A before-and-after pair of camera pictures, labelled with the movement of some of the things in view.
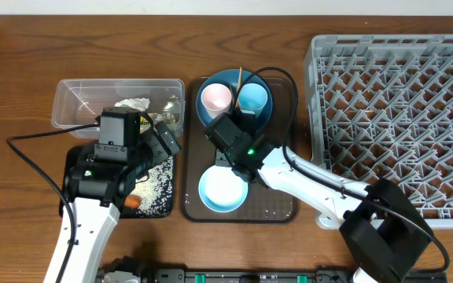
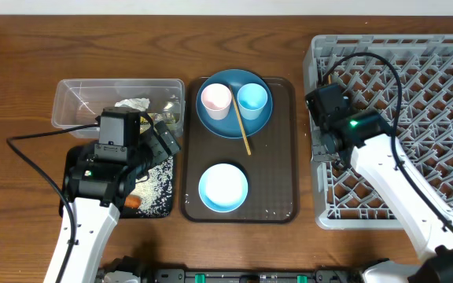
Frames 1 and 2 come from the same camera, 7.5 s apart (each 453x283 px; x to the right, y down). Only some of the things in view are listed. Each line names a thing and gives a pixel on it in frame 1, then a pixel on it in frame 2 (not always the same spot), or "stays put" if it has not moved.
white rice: x=156 y=192 stays put
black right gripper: x=225 y=156 to x=322 y=134
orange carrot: x=133 y=201 stays put
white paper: x=141 y=104 stays put
